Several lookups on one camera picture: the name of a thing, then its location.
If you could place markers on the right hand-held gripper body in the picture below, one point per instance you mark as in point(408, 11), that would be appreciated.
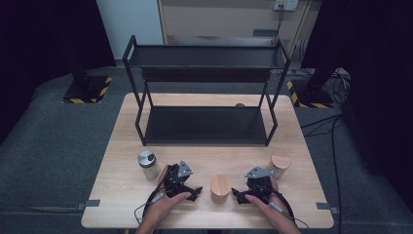
point(259, 187)

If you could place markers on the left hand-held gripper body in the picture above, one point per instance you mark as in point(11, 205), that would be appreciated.
point(177, 182)

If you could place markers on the wooden cup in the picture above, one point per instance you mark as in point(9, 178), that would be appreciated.
point(220, 185)

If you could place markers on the wooden lid jar pale grains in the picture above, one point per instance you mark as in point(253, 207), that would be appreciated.
point(281, 161)

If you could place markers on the glass shaker jar metal lid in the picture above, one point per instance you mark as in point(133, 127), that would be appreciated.
point(147, 159)

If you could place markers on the black metal two-tier rack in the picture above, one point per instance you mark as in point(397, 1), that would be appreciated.
point(207, 125)

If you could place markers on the person's right hand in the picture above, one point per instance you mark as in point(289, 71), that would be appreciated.
point(276, 211)

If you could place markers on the person's left hand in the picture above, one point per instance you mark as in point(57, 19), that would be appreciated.
point(162, 208)

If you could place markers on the black stand with striped base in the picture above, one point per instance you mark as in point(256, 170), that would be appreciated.
point(316, 96)
point(84, 91)

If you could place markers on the beige cabinet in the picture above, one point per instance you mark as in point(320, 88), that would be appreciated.
point(220, 19)

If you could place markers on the dark curtain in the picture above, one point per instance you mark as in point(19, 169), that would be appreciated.
point(383, 65)
point(39, 32)

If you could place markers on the grey table edge bracket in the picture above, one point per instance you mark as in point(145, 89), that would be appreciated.
point(87, 204)
point(324, 206)

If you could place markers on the white wall socket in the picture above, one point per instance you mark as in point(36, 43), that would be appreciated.
point(290, 4)

